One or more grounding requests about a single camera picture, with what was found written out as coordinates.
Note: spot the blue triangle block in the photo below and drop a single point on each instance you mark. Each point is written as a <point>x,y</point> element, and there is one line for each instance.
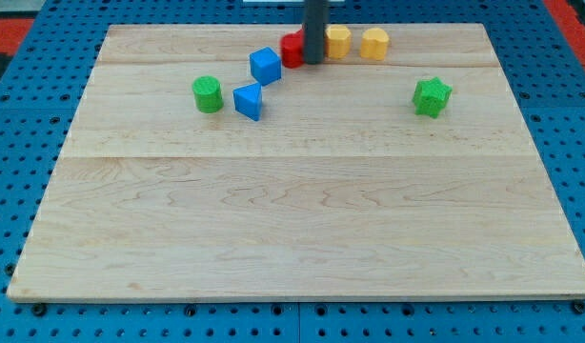
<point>248,100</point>

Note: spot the blue cube block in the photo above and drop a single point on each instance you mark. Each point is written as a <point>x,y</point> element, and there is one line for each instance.
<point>265,66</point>

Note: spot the light wooden board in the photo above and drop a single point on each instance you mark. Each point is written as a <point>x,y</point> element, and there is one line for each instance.
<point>340,192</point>

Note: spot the green cylinder block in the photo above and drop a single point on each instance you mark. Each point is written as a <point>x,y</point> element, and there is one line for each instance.
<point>207,94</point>

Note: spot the red block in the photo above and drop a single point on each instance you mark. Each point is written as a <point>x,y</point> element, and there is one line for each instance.
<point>291,49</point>

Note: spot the yellow hexagon block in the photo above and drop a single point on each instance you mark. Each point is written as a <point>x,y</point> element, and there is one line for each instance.
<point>338,41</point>

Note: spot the yellow heart block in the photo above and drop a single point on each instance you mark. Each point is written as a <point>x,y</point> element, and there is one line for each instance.
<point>374,44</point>

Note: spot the green star block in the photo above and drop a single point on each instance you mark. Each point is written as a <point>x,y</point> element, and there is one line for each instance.
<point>431,97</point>

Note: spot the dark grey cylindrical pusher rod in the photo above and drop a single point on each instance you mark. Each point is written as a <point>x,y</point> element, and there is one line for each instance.
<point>315,17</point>

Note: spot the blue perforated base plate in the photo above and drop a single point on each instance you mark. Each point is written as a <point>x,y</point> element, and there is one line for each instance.
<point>42,87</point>

